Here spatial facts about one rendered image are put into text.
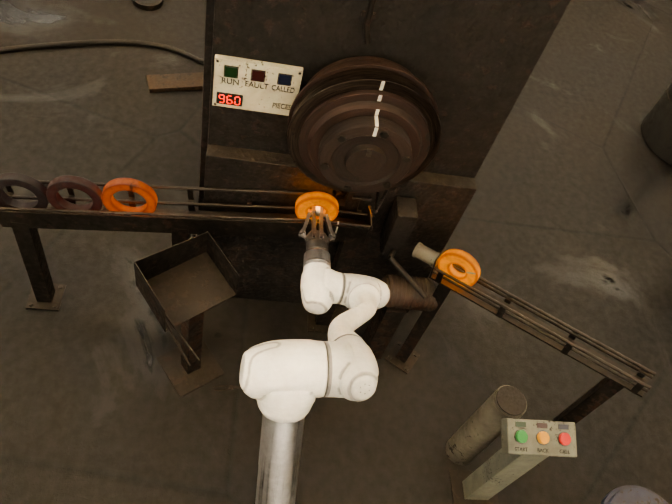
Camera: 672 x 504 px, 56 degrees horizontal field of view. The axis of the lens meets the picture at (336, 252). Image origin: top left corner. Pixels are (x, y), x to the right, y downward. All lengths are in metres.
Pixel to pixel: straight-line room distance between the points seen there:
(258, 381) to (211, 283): 0.78
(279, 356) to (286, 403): 0.11
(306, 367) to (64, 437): 1.36
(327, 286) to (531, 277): 1.62
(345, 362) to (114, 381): 1.39
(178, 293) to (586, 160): 2.82
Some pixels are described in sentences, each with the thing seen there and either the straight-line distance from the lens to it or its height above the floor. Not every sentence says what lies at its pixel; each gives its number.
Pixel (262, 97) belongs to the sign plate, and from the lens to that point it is 2.02.
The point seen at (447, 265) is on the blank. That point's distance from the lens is 2.28.
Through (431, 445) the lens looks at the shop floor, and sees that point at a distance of 2.73.
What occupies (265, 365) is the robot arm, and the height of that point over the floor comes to 1.13.
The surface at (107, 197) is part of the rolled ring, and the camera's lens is 2.29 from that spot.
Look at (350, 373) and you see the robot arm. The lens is 1.45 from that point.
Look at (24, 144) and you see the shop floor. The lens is 3.49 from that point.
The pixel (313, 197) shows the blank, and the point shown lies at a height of 0.82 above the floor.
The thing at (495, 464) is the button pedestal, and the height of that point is 0.33.
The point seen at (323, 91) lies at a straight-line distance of 1.83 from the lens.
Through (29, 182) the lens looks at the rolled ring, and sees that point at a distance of 2.33.
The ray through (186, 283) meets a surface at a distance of 2.17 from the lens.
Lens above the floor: 2.42
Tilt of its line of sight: 52 degrees down
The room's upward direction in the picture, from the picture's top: 18 degrees clockwise
